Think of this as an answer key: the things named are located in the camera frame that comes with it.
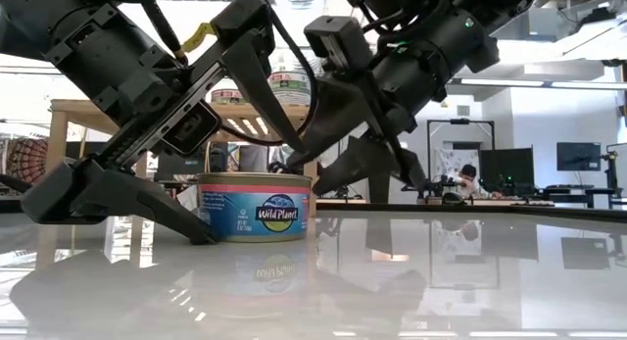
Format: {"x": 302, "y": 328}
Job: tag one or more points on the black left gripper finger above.
{"x": 147, "y": 200}
{"x": 259, "y": 85}

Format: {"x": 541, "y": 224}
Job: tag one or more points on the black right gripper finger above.
{"x": 338, "y": 119}
{"x": 362, "y": 161}

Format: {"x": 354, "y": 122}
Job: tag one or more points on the pink blue label salmon can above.
{"x": 255, "y": 212}

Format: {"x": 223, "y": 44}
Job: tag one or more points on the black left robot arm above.
{"x": 34, "y": 21}

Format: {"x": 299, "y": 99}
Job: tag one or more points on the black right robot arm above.
{"x": 490, "y": 2}

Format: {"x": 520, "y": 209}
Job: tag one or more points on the black background robot arm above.
{"x": 436, "y": 187}

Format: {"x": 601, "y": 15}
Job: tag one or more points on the light wooden slatted shelf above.
{"x": 56, "y": 134}

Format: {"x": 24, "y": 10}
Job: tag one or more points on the black standing board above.
{"x": 379, "y": 190}

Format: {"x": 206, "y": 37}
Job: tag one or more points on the white crumpled paper scrap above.
{"x": 188, "y": 199}

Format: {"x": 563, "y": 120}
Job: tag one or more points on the grey draped cover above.
{"x": 252, "y": 159}

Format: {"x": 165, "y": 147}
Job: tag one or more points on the yellow tag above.
{"x": 198, "y": 36}

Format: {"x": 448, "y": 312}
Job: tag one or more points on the person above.
{"x": 467, "y": 180}

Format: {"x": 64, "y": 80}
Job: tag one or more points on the ceiling light strip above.
{"x": 539, "y": 82}

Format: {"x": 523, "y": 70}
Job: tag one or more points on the red patterned tapestry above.
{"x": 27, "y": 161}

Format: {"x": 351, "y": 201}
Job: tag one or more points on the large black panel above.
{"x": 509, "y": 166}

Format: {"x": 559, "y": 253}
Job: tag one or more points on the black keyboard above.
{"x": 568, "y": 188}

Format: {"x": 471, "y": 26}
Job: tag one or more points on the black metal stand frame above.
{"x": 460, "y": 121}

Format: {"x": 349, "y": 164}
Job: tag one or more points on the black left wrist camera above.
{"x": 191, "y": 129}

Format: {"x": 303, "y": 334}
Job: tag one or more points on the white wall poster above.
{"x": 448, "y": 159}

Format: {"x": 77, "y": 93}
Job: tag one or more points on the dark wall monitor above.
{"x": 578, "y": 156}

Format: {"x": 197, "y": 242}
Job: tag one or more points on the black camera stand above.
{"x": 611, "y": 173}

